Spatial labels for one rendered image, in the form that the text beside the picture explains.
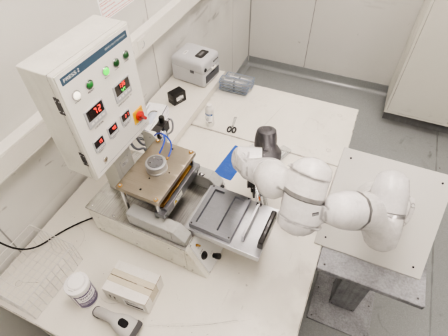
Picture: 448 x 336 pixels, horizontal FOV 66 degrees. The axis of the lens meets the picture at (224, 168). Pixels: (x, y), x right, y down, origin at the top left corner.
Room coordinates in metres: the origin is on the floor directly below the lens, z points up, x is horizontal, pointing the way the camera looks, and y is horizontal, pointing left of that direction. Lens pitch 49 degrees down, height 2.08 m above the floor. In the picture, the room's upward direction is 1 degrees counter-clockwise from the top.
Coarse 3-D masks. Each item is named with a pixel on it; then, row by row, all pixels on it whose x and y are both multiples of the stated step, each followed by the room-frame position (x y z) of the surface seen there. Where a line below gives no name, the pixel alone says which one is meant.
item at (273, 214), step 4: (272, 212) 0.72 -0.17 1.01; (276, 212) 0.72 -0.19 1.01; (272, 216) 0.70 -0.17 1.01; (276, 216) 0.72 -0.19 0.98; (268, 220) 0.68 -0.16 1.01; (272, 220) 0.68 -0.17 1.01; (268, 224) 0.67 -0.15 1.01; (272, 224) 0.67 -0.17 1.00; (264, 228) 0.65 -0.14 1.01; (268, 228) 0.65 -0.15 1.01; (264, 232) 0.63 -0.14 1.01; (268, 232) 0.64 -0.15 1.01; (264, 236) 0.62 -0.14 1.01; (260, 240) 0.60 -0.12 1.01; (264, 240) 0.60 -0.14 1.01; (260, 244) 0.59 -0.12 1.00; (260, 248) 0.59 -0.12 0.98
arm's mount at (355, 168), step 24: (360, 168) 0.93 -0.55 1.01; (384, 168) 0.91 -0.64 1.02; (408, 168) 0.89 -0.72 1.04; (336, 192) 0.87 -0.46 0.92; (432, 192) 0.81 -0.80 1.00; (432, 216) 0.74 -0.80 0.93; (336, 240) 0.72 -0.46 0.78; (360, 240) 0.71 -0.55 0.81; (408, 240) 0.68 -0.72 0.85; (432, 240) 0.67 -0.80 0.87; (384, 264) 0.62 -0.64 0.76; (408, 264) 0.61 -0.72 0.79
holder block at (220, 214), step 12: (216, 192) 0.84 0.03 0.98; (228, 192) 0.82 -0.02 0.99; (204, 204) 0.77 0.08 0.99; (216, 204) 0.78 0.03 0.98; (228, 204) 0.77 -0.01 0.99; (240, 204) 0.78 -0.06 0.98; (204, 216) 0.72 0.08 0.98; (216, 216) 0.71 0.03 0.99; (228, 216) 0.72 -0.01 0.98; (240, 216) 0.71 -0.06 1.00; (204, 228) 0.66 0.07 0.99; (216, 228) 0.66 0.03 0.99; (228, 228) 0.67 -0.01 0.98; (228, 240) 0.62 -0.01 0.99
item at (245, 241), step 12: (252, 204) 0.78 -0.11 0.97; (192, 216) 0.73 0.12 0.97; (252, 216) 0.70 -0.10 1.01; (264, 216) 0.73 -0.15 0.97; (192, 228) 0.68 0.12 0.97; (240, 228) 0.68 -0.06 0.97; (252, 228) 0.67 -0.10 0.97; (216, 240) 0.63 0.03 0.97; (240, 240) 0.63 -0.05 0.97; (252, 240) 0.63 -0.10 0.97; (240, 252) 0.58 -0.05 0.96; (252, 252) 0.58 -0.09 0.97
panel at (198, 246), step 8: (192, 240) 0.66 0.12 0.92; (200, 240) 0.67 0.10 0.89; (192, 248) 0.63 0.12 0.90; (200, 248) 0.65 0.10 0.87; (208, 248) 0.67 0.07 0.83; (216, 248) 0.69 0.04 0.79; (200, 256) 0.63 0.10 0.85; (208, 256) 0.65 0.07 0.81; (208, 264) 0.62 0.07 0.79; (208, 272) 0.60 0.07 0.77
